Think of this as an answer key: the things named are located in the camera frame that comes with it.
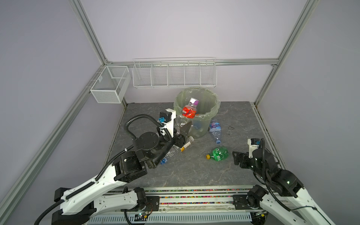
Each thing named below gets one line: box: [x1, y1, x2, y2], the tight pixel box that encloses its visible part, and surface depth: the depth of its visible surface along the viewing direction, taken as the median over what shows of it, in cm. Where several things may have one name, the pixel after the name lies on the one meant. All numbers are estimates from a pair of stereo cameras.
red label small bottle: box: [181, 97, 200, 120], surface depth 51 cm
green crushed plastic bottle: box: [205, 146, 229, 162], surface depth 91 cm
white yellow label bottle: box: [180, 135, 195, 152], surface depth 95 cm
